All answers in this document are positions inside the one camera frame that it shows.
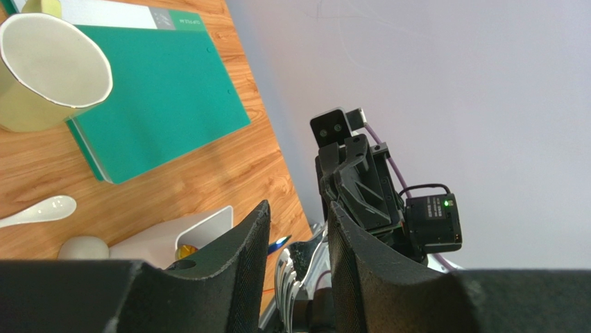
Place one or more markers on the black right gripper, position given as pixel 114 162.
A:
pixel 415 222

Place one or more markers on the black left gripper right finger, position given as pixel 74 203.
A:
pixel 376 289

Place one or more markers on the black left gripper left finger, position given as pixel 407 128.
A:
pixel 217 289

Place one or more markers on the gold spoon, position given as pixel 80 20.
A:
pixel 184 251

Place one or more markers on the white compartment organizer box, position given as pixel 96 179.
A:
pixel 157 245

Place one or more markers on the iridescent purple knife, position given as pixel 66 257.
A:
pixel 276 245

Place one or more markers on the silver fork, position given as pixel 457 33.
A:
pixel 298 270

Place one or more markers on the white ceramic spoon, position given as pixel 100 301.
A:
pixel 51 209

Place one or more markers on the green notebook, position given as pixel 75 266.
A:
pixel 171 91

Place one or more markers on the pale yellow mug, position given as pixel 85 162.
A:
pixel 50 70

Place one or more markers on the white handled ladle spoon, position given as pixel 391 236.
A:
pixel 84 248

